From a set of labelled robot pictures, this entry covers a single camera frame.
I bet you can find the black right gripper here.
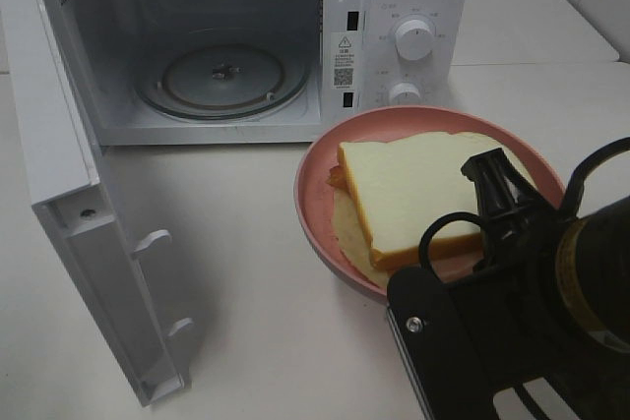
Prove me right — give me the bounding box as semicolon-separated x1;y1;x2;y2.
447;149;629;419

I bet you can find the white bread sandwich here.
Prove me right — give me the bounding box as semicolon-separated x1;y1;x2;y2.
325;131;542;290

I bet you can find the pink round plate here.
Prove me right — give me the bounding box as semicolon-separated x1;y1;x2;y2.
293;105;565;304

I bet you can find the white microwave door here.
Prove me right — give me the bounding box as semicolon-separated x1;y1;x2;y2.
1;0;193;405

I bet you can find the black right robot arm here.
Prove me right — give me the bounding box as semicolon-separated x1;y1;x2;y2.
446;140;629;419

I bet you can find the white upper power knob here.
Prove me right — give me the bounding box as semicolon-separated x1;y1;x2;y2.
394;16;435;61

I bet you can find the warning sticker with QR code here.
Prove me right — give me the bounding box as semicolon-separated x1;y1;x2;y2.
330;30;361;90

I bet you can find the white microwave oven body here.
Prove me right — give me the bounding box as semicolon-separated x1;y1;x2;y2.
69;0;465;146

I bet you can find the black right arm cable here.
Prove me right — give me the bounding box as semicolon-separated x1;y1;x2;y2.
416;136;630;420

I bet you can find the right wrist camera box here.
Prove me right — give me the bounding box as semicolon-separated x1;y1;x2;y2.
387;266;498;419

